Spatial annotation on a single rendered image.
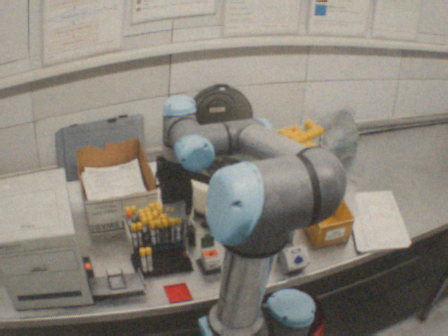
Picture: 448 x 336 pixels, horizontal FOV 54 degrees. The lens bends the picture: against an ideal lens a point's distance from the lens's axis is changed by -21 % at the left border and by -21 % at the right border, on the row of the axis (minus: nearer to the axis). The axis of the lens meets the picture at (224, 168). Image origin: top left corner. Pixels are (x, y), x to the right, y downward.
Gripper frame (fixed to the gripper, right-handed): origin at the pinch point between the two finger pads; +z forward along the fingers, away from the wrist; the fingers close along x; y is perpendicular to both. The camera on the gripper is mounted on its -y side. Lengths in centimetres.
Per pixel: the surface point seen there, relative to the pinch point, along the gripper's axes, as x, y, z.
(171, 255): -1.0, 3.9, 15.2
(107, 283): 8.1, 26.4, 13.5
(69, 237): 12.6, 34.5, -10.8
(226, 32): -50, -28, -31
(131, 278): 7.3, 18.6, 13.5
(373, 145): -38, -93, 18
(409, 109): -49, -125, 9
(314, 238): 6.4, -38.8, 13.9
